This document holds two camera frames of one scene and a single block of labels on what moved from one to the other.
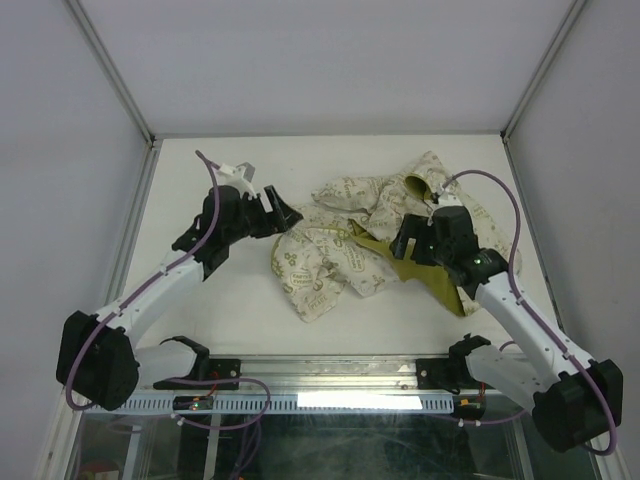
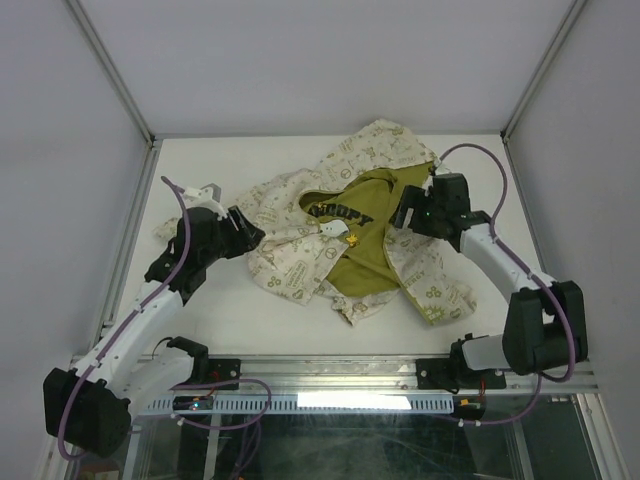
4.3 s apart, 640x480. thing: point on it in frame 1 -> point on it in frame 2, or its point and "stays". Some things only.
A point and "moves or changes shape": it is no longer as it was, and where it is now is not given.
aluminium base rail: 321,372 stays
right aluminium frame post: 574,10 stays
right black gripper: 415,227 -> 412,197
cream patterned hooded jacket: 339,248 moves or changes shape
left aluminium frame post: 80,16 stays
